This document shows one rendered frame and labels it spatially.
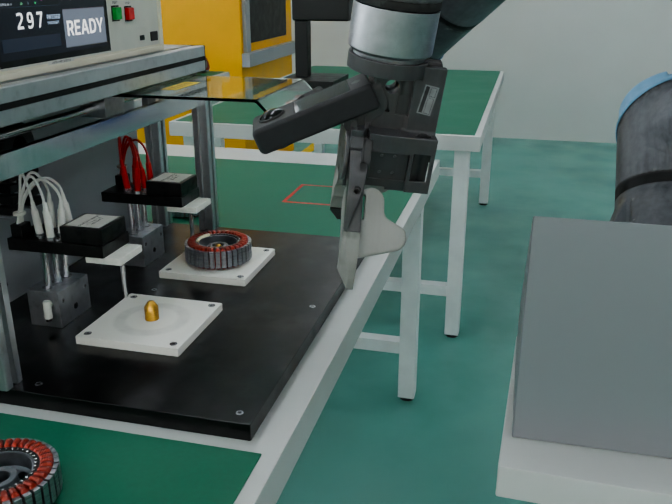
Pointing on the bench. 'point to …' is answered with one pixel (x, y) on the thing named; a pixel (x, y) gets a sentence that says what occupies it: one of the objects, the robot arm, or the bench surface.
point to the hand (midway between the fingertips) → (336, 252)
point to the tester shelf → (95, 82)
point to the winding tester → (139, 28)
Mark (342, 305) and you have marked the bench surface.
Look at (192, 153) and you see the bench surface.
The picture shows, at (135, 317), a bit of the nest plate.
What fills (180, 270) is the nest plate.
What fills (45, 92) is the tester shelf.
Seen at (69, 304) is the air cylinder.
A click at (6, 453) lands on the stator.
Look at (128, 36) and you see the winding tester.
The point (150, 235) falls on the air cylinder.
